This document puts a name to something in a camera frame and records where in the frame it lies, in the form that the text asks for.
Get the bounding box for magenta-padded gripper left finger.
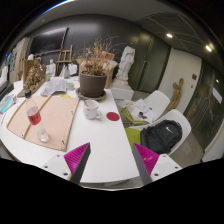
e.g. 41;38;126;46
41;142;92;186

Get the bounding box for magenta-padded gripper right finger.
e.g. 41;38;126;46
131;142;184;186

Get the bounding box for clear red-labelled drink bottle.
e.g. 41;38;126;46
24;89;50;144

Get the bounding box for black backpack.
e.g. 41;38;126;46
139;119;184;155

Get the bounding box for light plywood panel with strips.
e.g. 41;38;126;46
6;94;81;153

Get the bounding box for white mug with cartoon print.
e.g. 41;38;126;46
82;99;102;121

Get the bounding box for stack of papers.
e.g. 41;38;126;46
124;98;157;124

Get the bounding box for white chair with backpack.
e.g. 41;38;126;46
128;108;193;158

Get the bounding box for flat round red coaster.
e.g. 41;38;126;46
105;111;121;122

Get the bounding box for wooden figure sculpture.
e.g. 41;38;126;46
168;77;185;112

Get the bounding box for printed newspaper sheets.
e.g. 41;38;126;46
40;77;68;97

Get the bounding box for dried plant in grey pot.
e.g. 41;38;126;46
74;35;118;99

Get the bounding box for dark double door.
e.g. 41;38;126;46
128;31;172;93

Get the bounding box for large white plaster statue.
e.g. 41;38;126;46
109;45;137;101

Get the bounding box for black printer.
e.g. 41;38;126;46
0;79;15;102

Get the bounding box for wooden easel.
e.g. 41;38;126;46
55;44;74;76

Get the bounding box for white cabinet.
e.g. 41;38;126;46
8;36;31;83

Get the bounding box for large ceiling light panel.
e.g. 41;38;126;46
39;0;77;17

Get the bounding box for black wall screen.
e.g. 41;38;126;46
29;27;69;56

